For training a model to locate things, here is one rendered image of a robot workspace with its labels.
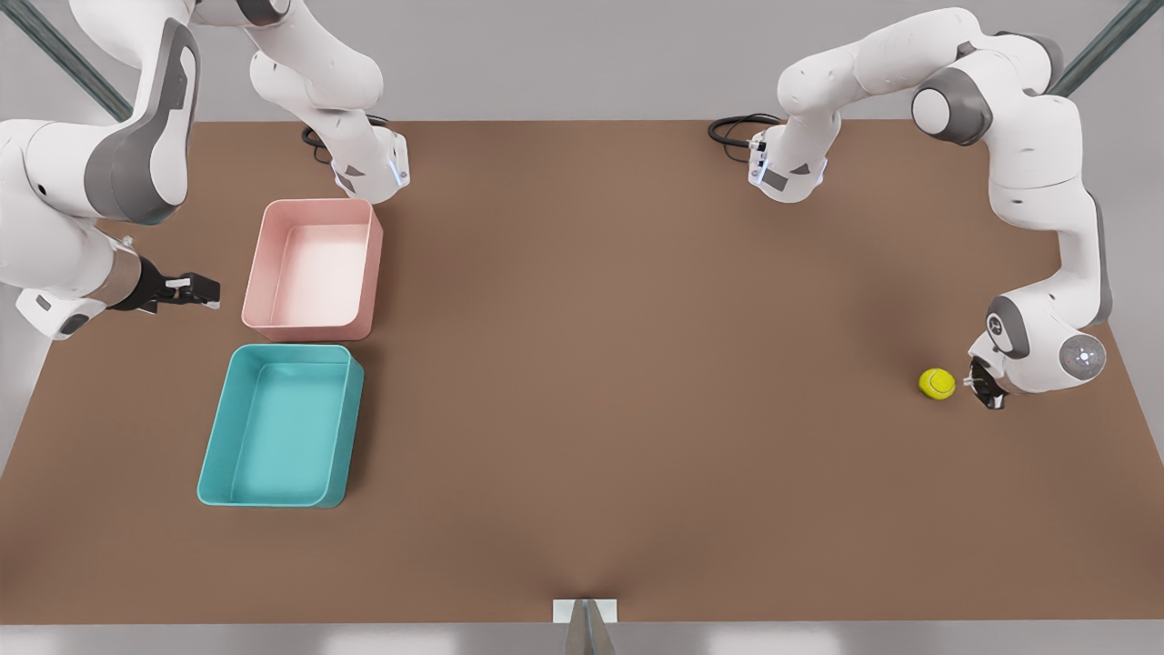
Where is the black cable loop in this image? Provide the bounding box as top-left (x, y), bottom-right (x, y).
top-left (301, 114), bottom-right (392, 166)
top-left (707, 113), bottom-right (785, 165)

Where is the pink rectangular tray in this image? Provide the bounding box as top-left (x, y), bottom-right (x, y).
top-left (241, 198), bottom-right (384, 342)

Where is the teal rectangular tray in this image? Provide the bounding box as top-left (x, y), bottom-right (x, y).
top-left (196, 343), bottom-right (366, 509)

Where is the silver frame post with foot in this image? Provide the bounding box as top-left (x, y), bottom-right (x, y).
top-left (553, 599), bottom-right (618, 655)

